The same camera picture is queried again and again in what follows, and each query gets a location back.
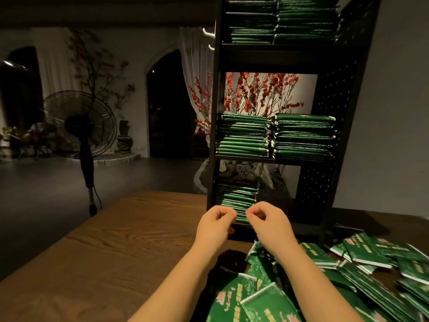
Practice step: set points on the white hook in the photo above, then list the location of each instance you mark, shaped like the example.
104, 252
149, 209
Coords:
211, 47
209, 32

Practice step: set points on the red berry branches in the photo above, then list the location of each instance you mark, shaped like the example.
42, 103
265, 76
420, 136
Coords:
261, 90

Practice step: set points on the dark vase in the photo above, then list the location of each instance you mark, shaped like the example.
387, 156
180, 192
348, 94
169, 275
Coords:
124, 137

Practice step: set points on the person's left forearm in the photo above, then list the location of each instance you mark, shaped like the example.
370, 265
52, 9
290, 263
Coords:
171, 288

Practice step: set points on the black metal shelf rack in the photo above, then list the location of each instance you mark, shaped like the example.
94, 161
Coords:
335, 97

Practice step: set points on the person's right forearm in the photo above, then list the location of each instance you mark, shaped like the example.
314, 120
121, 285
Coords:
318, 288

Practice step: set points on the person's left hand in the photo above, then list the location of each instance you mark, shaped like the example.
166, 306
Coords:
213, 228

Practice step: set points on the person's right hand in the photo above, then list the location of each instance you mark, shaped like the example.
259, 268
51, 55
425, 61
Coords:
271, 228

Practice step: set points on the pile of green packets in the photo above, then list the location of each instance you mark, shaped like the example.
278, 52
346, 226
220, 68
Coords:
375, 265

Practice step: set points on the bare branched tree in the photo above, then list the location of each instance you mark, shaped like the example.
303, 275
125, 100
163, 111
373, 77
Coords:
97, 63

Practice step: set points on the black standing fan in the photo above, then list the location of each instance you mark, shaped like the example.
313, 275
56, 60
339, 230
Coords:
80, 124

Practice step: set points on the white curtain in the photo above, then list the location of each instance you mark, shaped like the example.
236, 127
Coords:
194, 63
50, 63

